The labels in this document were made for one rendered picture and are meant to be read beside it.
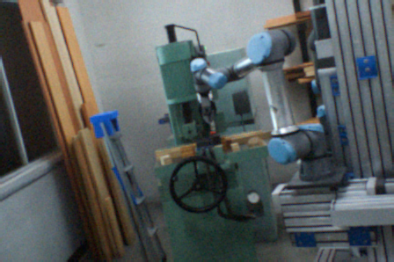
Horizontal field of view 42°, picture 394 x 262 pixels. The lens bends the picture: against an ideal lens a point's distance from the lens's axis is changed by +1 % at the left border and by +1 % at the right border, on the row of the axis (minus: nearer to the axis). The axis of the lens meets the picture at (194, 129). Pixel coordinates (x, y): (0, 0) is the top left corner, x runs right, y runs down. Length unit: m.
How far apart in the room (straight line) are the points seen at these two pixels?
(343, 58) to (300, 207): 0.66
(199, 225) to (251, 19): 2.71
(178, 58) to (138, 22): 2.52
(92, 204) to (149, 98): 1.54
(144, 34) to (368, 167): 3.27
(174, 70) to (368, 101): 1.00
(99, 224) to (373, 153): 2.37
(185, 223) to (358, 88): 1.14
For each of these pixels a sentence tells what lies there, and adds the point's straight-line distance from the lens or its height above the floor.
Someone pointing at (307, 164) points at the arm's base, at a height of 0.89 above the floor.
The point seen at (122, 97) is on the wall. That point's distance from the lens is 5.26.
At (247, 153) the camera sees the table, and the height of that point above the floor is 0.88.
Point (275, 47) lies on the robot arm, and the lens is 2.06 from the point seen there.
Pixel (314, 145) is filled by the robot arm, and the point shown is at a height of 0.97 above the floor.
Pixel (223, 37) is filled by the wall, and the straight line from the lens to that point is 5.03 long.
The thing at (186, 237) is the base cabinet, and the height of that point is 0.49.
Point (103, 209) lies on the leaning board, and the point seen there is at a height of 0.40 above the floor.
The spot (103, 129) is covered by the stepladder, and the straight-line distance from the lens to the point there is 3.52.
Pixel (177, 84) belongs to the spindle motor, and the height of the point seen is 1.30.
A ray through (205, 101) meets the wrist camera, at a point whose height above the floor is 1.20.
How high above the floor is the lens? 1.44
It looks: 8 degrees down
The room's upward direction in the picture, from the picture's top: 12 degrees counter-clockwise
